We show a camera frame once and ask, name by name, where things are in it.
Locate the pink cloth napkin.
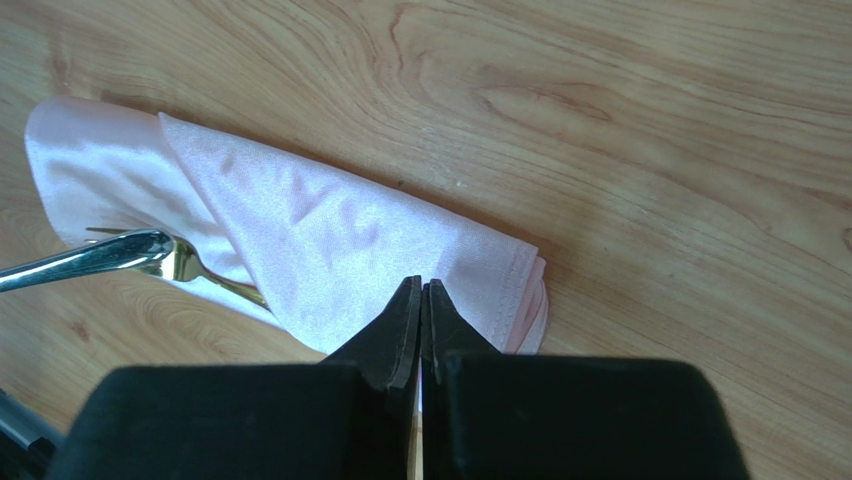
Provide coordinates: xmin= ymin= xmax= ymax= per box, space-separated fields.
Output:
xmin=24 ymin=97 xmax=549 ymax=354

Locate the black handled knife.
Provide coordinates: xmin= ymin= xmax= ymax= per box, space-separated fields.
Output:
xmin=1 ymin=229 xmax=175 ymax=292

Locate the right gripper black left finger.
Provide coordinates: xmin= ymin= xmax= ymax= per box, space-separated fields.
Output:
xmin=47 ymin=276 xmax=422 ymax=479

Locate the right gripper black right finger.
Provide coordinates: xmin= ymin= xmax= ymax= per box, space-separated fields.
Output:
xmin=421 ymin=280 xmax=749 ymax=479

